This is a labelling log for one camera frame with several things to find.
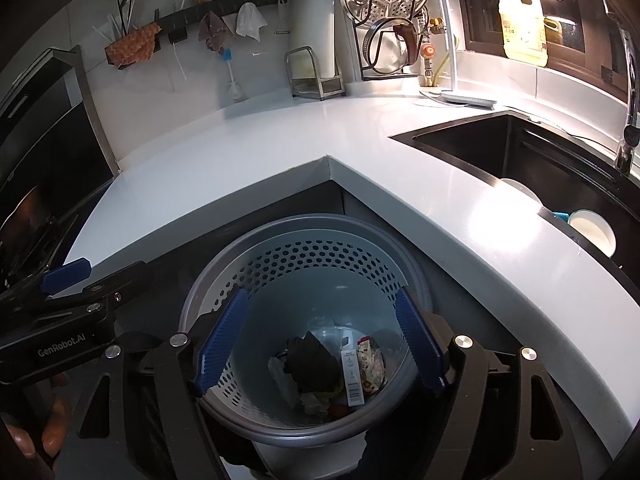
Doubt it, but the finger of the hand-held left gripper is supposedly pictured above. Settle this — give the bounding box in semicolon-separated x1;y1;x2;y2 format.
47;261;148;316
0;257;92;311

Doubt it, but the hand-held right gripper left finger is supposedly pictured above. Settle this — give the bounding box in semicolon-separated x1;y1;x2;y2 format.
82;287;251;480

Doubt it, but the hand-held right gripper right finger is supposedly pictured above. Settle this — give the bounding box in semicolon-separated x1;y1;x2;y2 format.
395;287;585;480

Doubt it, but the printed snack wrapper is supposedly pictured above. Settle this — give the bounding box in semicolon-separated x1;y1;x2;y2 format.
356;337;386;396

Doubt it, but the white paper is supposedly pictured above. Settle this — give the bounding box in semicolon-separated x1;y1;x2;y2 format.
267;355;301;401

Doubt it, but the small printed cardboard carton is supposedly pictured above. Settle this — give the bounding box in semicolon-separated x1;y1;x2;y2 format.
340;349;366;406

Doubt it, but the dark grey cloth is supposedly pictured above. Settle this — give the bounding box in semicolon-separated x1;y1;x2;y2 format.
282;331;346;396

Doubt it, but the grey perforated waste basket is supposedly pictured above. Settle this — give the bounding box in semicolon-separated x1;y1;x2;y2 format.
177;215;436;448

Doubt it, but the person's left hand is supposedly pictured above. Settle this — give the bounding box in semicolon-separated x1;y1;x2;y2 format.
7;372;71;463

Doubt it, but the black cooktop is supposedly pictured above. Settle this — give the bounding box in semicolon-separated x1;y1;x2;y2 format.
0;180;116;306

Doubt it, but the white bowl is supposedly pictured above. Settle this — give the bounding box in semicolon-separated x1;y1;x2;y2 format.
567;208;617;257
500;177;543;206

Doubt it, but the black sink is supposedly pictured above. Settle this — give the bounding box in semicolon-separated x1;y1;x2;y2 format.
390;110;640;271

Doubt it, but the bottle brush blue band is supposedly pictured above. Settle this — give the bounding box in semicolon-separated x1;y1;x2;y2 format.
222;47;246;102

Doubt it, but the orange cloth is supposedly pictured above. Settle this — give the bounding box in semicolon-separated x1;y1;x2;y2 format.
105;22;162;68

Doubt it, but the brown cloth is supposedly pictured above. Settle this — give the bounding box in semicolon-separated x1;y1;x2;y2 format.
197;10;236;53

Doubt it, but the metal cutting board rack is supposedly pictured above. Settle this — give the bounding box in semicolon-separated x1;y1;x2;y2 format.
284;46;347;101

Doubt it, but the white cloth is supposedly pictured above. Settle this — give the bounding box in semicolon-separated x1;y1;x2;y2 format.
235;2;268;43

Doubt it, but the steel faucet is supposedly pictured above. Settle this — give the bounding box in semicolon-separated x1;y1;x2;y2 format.
602;0;640;171

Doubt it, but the white cutting board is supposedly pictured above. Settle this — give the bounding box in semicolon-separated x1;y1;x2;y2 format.
290;0;341;83

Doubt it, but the dark window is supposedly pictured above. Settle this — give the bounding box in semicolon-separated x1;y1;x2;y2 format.
457;0;616;56

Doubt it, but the yellow soap jug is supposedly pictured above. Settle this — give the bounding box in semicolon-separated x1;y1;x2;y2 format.
490;0;548;68

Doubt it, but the black wire rack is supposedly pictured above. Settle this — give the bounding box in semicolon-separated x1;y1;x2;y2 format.
350;5;431;83

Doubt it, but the black wall hook rail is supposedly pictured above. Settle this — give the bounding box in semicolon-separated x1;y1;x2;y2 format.
105;0;288;68

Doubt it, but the gas valve with hose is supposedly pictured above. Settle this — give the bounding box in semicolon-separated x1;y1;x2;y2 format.
419;17;451;88

